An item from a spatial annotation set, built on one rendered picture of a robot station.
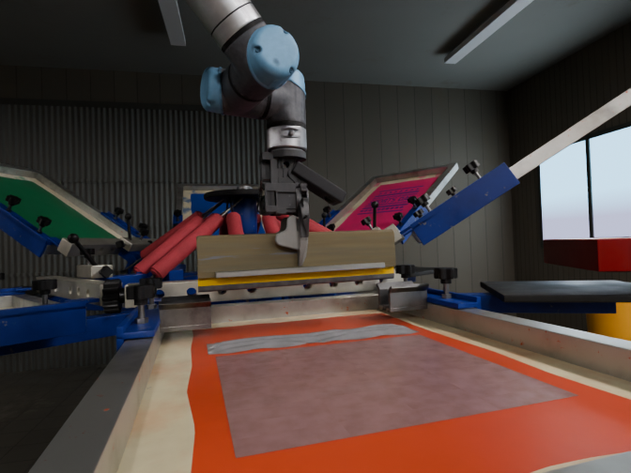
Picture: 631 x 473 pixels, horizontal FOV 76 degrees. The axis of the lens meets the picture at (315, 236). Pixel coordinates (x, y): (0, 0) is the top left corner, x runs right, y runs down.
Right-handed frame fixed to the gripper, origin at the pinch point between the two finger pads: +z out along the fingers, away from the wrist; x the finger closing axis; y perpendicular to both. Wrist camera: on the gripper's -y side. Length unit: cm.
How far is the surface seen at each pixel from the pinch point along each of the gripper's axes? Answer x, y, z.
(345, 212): -153, -68, -21
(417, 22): -222, -165, -187
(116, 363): 24.5, 28.0, 10.1
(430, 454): 47.5, 2.8, 13.5
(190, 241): -63, 21, -5
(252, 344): 10.1, 11.0, 13.0
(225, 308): -14.2, 13.2, 10.5
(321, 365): 23.1, 3.6, 13.5
